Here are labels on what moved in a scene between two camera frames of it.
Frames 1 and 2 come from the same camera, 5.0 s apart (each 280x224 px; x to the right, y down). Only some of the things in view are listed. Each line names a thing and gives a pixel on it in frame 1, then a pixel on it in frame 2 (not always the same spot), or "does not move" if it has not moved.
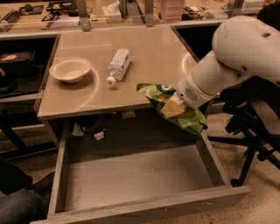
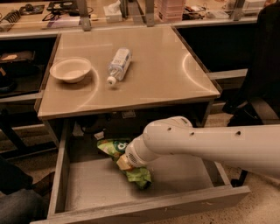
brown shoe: x=44 y=186 does not move
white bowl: x=71 y=70 does not move
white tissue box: x=112 y=12 does not move
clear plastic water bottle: x=118 y=66 does not move
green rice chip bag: x=189 y=119 -> x=115 y=149
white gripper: x=188 y=93 -> x=135 y=155
